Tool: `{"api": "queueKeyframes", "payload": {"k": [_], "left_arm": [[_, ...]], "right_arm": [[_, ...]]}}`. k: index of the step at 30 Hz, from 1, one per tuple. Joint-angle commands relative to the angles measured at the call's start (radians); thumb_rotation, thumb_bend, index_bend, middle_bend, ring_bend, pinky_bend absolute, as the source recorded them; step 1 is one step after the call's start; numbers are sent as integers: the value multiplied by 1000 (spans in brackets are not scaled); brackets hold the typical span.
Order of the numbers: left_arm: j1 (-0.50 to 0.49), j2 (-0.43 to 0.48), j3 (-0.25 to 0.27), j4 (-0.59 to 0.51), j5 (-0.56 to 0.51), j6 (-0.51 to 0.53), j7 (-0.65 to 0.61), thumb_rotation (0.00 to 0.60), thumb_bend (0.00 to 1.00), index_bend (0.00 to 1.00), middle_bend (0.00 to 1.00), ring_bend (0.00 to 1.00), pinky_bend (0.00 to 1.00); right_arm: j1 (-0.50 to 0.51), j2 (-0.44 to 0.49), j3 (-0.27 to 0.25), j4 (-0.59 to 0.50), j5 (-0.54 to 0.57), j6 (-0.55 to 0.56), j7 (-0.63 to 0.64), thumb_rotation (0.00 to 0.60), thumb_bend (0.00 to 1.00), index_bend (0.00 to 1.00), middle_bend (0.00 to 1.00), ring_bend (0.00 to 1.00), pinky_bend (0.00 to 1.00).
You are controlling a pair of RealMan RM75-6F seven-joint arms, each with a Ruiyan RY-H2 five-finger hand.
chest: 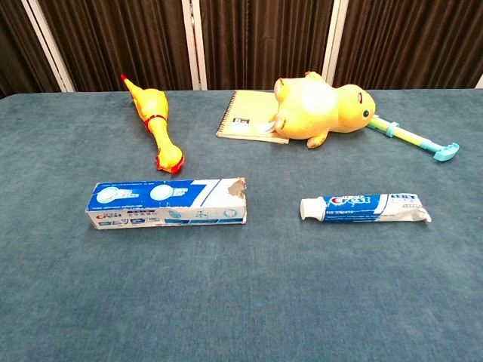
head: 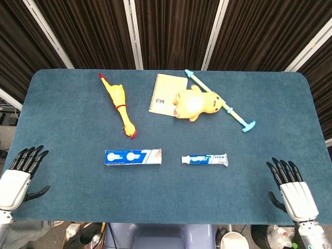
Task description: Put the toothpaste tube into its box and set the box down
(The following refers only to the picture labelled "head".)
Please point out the yellow rubber chicken toy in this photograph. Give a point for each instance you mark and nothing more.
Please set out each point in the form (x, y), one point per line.
(118, 97)

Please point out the lavender robot base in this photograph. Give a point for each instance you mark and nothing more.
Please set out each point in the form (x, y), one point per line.
(160, 237)

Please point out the blue white toothpaste box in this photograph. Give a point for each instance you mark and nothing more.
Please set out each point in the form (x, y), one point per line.
(132, 157)

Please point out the blue white toothpaste tube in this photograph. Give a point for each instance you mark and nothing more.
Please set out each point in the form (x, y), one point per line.
(205, 159)

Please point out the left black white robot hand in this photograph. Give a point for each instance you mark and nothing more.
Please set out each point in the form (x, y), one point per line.
(14, 186)

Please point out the dark brown curtain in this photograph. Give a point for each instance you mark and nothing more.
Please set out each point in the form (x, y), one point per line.
(171, 31)

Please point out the white partition frame post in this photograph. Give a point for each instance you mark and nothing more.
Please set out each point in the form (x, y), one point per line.
(214, 36)
(308, 46)
(329, 142)
(133, 33)
(10, 98)
(49, 35)

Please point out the yellow plush toy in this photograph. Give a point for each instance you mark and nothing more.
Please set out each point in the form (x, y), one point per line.
(199, 103)

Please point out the blue table cloth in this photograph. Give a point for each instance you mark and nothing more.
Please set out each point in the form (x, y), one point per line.
(166, 197)

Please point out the black trash bin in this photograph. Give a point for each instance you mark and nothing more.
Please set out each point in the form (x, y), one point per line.
(259, 236)

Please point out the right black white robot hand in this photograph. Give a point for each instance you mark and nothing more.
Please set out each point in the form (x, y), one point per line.
(298, 199)

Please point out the black bag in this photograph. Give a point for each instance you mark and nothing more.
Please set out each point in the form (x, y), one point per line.
(88, 237)

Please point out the yellow spiral notebook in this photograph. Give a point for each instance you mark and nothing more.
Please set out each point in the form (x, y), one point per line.
(167, 88)

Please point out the light blue stick tool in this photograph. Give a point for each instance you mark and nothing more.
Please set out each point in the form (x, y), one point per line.
(234, 115)

